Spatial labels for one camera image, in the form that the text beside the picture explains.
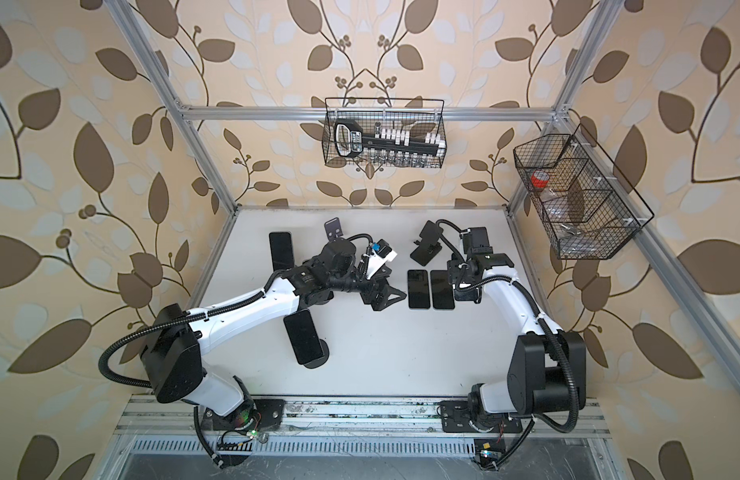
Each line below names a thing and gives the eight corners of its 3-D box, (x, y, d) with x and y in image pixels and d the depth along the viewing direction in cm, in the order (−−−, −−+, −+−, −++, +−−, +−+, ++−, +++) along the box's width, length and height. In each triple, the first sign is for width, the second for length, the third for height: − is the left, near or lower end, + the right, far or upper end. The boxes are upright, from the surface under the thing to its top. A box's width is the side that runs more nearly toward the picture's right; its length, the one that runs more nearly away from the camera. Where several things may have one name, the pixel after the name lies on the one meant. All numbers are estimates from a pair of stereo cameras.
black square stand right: (409, 257, 108) (411, 238, 99) (426, 240, 114) (429, 220, 105) (424, 267, 105) (428, 248, 97) (441, 249, 111) (446, 229, 102)
